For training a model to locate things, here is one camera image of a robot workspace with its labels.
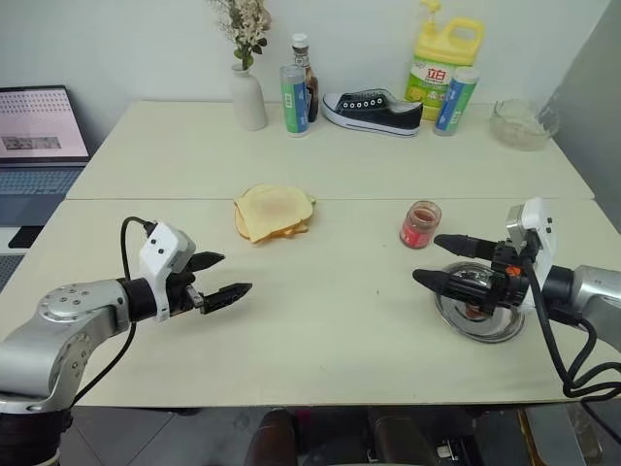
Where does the dried white flower bunch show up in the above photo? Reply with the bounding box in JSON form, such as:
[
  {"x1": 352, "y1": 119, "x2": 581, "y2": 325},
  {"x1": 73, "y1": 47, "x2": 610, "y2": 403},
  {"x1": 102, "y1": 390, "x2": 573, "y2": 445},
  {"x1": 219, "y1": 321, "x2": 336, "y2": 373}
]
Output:
[{"x1": 207, "y1": 0, "x2": 272, "y2": 72}]

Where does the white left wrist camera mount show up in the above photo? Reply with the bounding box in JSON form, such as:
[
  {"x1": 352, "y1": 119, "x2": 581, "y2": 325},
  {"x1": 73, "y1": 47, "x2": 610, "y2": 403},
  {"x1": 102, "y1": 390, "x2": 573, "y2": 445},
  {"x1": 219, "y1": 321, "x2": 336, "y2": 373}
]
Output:
[{"x1": 138, "y1": 220, "x2": 198, "y2": 323}]

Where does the clear tube with blue-green label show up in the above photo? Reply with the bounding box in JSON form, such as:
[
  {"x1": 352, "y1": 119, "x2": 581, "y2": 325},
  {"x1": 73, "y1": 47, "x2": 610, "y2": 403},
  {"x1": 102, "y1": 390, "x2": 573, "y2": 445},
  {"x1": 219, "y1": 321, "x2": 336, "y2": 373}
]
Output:
[
  {"x1": 433, "y1": 67, "x2": 480, "y2": 138},
  {"x1": 278, "y1": 63, "x2": 312, "y2": 139}
]

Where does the white ceramic vase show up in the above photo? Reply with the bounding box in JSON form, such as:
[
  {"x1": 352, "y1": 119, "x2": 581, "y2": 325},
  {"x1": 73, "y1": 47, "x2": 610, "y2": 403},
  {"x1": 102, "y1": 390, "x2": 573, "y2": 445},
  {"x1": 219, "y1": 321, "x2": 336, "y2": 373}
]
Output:
[{"x1": 229, "y1": 63, "x2": 269, "y2": 132}]

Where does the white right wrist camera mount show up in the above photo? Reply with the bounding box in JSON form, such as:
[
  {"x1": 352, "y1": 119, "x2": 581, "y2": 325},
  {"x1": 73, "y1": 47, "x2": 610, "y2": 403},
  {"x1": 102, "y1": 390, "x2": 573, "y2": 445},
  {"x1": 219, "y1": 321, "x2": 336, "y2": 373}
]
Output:
[{"x1": 504, "y1": 196, "x2": 558, "y2": 310}]

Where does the black and white canvas sneaker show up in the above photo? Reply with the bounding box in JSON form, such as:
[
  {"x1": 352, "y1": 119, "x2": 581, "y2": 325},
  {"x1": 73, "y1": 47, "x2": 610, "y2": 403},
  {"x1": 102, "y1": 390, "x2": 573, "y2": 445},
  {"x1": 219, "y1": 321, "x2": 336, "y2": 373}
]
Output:
[{"x1": 320, "y1": 88, "x2": 425, "y2": 139}]

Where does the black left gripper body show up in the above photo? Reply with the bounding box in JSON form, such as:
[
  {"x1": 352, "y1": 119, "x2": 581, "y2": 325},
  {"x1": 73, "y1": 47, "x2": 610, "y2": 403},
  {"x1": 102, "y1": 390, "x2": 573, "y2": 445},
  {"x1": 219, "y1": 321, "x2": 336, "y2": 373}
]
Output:
[{"x1": 167, "y1": 269, "x2": 205, "y2": 316}]

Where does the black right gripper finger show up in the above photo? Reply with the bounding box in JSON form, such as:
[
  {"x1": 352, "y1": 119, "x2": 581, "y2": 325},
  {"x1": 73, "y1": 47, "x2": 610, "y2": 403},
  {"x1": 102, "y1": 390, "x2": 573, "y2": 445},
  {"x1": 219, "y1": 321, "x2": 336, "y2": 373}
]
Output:
[
  {"x1": 433, "y1": 233, "x2": 497, "y2": 259},
  {"x1": 411, "y1": 269, "x2": 489, "y2": 299}
]

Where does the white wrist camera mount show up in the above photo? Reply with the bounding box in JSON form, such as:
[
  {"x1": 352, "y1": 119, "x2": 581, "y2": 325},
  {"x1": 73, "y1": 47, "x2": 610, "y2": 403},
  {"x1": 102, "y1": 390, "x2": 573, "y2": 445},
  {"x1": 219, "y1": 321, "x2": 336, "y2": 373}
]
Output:
[
  {"x1": 504, "y1": 196, "x2": 558, "y2": 310},
  {"x1": 138, "y1": 220, "x2": 198, "y2": 323}
]

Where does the dark brown rounded shape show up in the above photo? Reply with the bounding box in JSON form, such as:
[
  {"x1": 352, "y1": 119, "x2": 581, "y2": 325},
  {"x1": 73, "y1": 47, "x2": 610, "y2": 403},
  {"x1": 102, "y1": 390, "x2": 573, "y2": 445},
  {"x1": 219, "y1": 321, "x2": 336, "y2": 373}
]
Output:
[{"x1": 244, "y1": 408, "x2": 301, "y2": 466}]

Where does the clear glass bowl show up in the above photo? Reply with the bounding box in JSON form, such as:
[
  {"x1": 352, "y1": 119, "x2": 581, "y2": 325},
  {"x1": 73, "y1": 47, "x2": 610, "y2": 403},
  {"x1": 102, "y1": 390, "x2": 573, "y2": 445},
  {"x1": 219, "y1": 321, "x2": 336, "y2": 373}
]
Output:
[{"x1": 488, "y1": 98, "x2": 560, "y2": 152}]

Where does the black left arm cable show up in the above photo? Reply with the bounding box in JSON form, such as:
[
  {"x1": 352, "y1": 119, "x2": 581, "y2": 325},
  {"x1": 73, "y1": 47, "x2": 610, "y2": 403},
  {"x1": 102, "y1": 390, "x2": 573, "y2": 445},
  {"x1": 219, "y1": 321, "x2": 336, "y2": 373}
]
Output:
[{"x1": 70, "y1": 216, "x2": 157, "y2": 412}]

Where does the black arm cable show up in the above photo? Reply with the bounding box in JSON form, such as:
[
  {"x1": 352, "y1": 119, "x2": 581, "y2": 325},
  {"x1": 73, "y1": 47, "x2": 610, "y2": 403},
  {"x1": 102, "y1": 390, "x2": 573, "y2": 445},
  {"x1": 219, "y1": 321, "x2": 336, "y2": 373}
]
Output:
[
  {"x1": 521, "y1": 261, "x2": 621, "y2": 436},
  {"x1": 70, "y1": 216, "x2": 157, "y2": 412}
]

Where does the yellow detergent pump bottle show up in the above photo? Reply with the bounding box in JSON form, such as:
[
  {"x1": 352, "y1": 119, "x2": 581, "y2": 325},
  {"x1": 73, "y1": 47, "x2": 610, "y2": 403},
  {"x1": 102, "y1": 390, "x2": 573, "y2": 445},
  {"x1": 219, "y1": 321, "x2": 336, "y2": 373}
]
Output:
[{"x1": 403, "y1": 0, "x2": 487, "y2": 123}]

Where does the dark grey rounded shape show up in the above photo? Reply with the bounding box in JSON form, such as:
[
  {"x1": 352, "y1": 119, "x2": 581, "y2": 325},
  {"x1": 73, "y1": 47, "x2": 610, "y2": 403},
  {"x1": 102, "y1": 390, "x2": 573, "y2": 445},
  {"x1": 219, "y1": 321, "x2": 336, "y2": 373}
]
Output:
[{"x1": 364, "y1": 407, "x2": 441, "y2": 466}]

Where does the small red glass jar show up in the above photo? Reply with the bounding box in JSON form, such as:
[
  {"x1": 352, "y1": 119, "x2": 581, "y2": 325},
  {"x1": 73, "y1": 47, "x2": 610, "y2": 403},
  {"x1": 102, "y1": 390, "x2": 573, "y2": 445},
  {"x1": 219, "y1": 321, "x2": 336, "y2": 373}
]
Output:
[{"x1": 398, "y1": 199, "x2": 444, "y2": 250}]

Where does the dark sauce bottle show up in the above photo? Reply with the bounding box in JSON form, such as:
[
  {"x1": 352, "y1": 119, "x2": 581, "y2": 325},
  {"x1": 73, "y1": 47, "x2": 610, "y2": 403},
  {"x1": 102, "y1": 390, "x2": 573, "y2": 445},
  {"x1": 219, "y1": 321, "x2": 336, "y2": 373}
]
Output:
[{"x1": 290, "y1": 33, "x2": 321, "y2": 124}]

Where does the shiny metal dish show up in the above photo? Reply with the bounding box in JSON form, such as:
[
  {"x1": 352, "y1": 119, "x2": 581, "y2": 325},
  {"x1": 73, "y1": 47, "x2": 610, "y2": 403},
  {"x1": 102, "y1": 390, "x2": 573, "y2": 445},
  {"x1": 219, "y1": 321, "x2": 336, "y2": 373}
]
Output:
[{"x1": 432, "y1": 260, "x2": 528, "y2": 345}]

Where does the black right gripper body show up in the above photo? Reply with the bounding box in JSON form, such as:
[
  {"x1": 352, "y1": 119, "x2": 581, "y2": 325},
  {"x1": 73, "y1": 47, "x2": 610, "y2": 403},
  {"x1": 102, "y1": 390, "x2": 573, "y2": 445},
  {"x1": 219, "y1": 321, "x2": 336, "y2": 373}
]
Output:
[{"x1": 476, "y1": 239, "x2": 531, "y2": 316}]

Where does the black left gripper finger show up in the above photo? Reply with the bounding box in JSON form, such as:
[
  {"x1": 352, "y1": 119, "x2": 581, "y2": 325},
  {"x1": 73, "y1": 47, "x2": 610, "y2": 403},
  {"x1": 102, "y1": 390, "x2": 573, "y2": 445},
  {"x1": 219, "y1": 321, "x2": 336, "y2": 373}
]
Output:
[
  {"x1": 189, "y1": 250, "x2": 227, "y2": 274},
  {"x1": 201, "y1": 282, "x2": 254, "y2": 315}
]

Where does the grey open laptop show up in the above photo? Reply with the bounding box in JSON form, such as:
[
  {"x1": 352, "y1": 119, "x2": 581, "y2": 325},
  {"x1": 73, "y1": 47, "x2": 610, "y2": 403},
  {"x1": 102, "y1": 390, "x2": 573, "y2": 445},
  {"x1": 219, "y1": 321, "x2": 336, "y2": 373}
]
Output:
[{"x1": 0, "y1": 85, "x2": 92, "y2": 229}]

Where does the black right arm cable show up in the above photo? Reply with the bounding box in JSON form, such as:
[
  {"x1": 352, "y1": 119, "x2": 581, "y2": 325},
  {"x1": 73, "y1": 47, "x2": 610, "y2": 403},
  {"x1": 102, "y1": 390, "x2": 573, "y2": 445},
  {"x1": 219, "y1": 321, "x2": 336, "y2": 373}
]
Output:
[{"x1": 521, "y1": 261, "x2": 621, "y2": 436}]

